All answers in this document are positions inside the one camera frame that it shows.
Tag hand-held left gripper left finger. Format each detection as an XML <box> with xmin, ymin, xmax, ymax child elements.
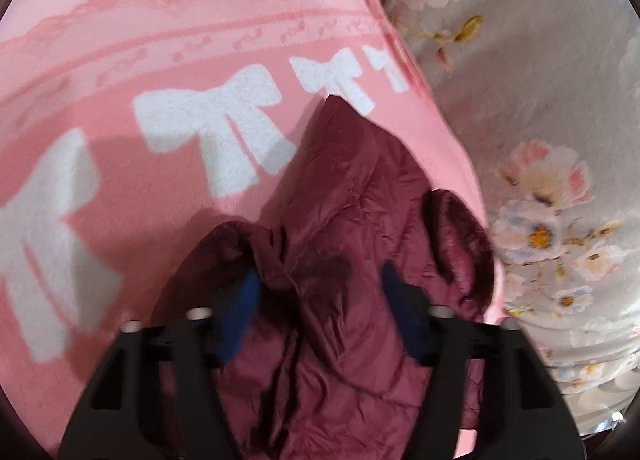
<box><xmin>57</xmin><ymin>267</ymin><xmax>264</xmax><ymax>460</ymax></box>

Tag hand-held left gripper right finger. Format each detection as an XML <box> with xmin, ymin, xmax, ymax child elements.
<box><xmin>380</xmin><ymin>260</ymin><xmax>587</xmax><ymax>460</ymax></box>

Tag maroon puffer jacket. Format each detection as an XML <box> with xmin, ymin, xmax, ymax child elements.
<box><xmin>150</xmin><ymin>95</ymin><xmax>497</xmax><ymax>460</ymax></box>

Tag grey floral bedsheet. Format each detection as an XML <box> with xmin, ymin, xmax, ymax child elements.
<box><xmin>350</xmin><ymin>0</ymin><xmax>640</xmax><ymax>441</ymax></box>

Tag pink blanket with white bows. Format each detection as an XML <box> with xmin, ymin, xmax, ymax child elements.
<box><xmin>0</xmin><ymin>0</ymin><xmax>501</xmax><ymax>460</ymax></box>

